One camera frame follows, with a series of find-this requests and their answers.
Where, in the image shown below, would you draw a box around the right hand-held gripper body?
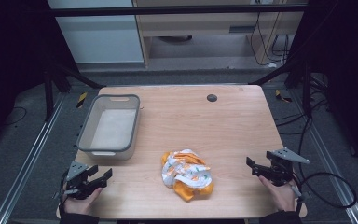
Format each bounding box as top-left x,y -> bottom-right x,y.
261,147 -> 310,188

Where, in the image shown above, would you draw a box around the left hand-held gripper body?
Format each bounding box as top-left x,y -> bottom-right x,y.
62,160 -> 103,201

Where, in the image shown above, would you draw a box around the person's right hand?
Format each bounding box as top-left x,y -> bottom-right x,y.
258,175 -> 297,213

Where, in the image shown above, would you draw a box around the person's left hand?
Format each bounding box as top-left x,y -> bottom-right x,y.
62,187 -> 103,216

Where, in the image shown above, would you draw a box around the grey plastic basket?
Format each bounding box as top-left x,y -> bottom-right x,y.
76,93 -> 142,161

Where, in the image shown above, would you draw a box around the orange and white patterned cloth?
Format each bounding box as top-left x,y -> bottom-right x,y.
160,148 -> 215,203

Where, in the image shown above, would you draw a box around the black metal stand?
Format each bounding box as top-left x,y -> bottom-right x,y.
248,59 -> 314,119
42,60 -> 106,123

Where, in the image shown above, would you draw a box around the dark curtain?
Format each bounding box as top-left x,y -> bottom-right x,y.
0,0 -> 77,153
287,0 -> 358,175

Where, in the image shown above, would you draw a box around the white cabinet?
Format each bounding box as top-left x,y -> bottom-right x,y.
47,0 -> 145,65

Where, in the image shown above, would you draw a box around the light wooden desk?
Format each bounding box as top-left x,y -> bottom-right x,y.
131,0 -> 306,68

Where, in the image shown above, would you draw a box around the grey cable plug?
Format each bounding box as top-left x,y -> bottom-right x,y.
290,183 -> 310,203

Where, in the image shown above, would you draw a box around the aluminium floor rail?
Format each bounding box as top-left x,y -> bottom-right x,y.
0,92 -> 67,224
290,89 -> 358,224

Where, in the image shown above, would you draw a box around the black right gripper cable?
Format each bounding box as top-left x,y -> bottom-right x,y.
292,116 -> 358,210

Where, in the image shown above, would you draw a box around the black floor cables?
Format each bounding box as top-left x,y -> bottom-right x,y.
274,74 -> 332,138

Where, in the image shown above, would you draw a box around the thin black floor cable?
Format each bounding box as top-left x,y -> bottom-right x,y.
3,105 -> 28,127

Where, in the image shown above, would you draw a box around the black hanging desk cables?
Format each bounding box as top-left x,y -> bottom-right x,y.
249,11 -> 291,67

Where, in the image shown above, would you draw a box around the black horizontal frame bar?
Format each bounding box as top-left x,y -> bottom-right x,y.
47,4 -> 310,18

